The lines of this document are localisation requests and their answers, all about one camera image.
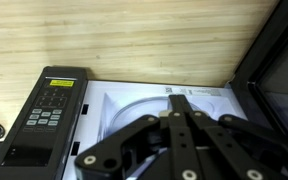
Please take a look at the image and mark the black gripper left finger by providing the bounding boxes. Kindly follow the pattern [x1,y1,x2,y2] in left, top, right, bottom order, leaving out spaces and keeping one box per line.
[74,94,203,180]

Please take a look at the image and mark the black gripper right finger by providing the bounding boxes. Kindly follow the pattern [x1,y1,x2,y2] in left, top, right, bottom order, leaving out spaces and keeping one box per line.
[180,94,288,180]

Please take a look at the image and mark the black microwave door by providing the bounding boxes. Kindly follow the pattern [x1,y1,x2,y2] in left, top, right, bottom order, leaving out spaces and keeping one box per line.
[229,0,288,143]

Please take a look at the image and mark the glass microwave turntable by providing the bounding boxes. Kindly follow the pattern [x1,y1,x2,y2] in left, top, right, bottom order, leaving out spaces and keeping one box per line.
[109,95,217,134]

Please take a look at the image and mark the black microwave oven body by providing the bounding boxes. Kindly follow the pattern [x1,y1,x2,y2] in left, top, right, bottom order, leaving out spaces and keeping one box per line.
[0,65,249,180]

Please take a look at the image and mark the yellow warning sticker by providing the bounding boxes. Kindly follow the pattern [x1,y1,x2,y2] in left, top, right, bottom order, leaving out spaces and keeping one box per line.
[49,79,75,88]

